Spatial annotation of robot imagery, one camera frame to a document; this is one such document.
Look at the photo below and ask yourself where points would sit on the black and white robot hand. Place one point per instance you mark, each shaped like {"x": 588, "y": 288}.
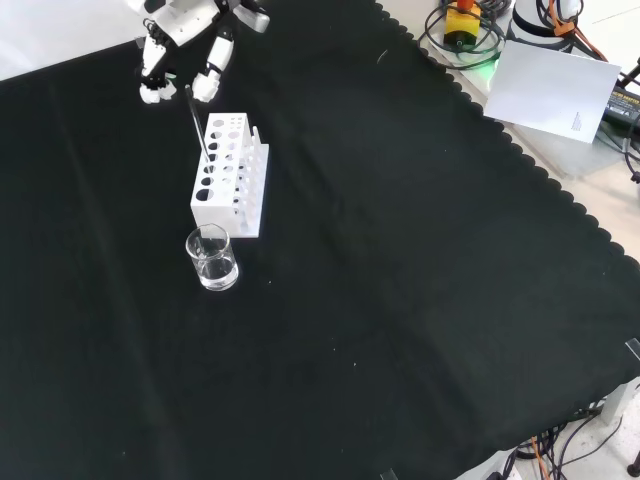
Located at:
{"x": 185, "y": 22}

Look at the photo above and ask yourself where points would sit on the clear glass rod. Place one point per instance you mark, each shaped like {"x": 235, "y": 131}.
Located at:
{"x": 197, "y": 127}

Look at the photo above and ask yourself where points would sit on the white test tube rack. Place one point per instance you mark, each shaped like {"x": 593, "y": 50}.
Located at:
{"x": 210, "y": 210}

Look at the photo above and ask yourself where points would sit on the clear glass beaker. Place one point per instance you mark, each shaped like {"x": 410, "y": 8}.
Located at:
{"x": 214, "y": 274}

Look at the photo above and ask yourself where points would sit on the yellow stop button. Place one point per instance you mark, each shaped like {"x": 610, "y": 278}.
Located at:
{"x": 462, "y": 22}

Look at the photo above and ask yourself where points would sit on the black bench cloth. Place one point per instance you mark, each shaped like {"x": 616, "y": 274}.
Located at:
{"x": 350, "y": 250}

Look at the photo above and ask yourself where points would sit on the pale board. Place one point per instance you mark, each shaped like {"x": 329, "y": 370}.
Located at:
{"x": 545, "y": 90}

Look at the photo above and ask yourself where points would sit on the black power adapter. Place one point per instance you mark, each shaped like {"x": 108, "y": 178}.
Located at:
{"x": 625, "y": 107}

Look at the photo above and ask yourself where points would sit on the clear cloth clip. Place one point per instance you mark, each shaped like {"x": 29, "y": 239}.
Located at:
{"x": 634, "y": 348}
{"x": 389, "y": 475}

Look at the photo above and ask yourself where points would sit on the grey bench leg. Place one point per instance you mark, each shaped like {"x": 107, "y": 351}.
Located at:
{"x": 617, "y": 402}

